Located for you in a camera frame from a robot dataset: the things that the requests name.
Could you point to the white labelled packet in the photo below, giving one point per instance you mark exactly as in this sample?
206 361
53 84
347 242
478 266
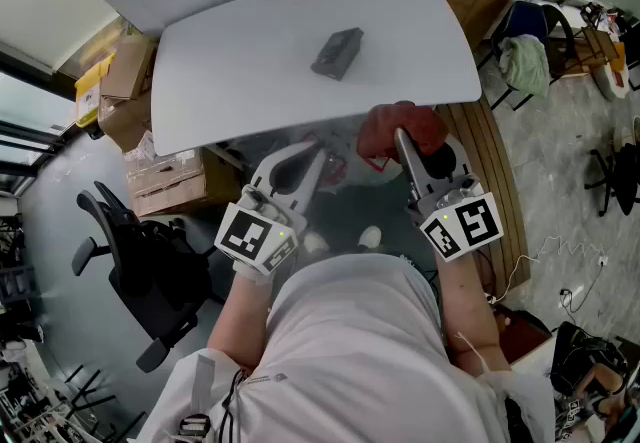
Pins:
142 146

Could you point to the yellow box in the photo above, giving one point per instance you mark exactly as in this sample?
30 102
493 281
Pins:
92 91

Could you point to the person's left forearm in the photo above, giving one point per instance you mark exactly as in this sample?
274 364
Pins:
240 316

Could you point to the white wrist band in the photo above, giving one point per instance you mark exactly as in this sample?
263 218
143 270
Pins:
250 272

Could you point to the blue chair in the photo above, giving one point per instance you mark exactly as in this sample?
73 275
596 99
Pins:
525 18

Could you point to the black mesh office chair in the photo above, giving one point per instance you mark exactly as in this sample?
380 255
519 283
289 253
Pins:
150 261

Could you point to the wooden slat panel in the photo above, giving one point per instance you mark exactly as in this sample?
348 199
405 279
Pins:
495 171

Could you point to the red cloth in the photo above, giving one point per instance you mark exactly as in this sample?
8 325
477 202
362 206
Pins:
380 131

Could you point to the plain brown cardboard box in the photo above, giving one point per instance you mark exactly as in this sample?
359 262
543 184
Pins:
122 121

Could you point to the black backpack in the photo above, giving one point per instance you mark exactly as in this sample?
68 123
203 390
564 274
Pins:
585 356

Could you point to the black metal frame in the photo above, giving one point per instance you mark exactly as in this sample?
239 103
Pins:
82 403

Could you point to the green cloth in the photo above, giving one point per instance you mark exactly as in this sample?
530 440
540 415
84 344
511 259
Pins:
525 63

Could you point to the person's right forearm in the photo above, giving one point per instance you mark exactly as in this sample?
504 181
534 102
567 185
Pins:
465 306

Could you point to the person's white left shoe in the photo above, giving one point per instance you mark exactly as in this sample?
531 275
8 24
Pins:
315 242

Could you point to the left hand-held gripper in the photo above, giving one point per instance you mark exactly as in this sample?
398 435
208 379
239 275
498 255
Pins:
250 236

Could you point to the black swivel chair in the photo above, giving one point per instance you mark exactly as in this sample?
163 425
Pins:
622 176

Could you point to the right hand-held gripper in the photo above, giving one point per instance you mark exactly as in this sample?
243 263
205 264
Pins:
465 226

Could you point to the person's white right shoe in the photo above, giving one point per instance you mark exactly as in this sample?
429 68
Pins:
371 236

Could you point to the person's white shirt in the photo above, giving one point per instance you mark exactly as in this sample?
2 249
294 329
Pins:
350 356

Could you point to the large taped cardboard box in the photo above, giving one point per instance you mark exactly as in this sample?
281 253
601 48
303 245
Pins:
175 181

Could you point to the person's white shoe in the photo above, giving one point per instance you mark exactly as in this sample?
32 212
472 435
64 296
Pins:
315 242
371 236

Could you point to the dark brown box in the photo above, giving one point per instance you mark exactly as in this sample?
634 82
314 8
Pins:
522 331

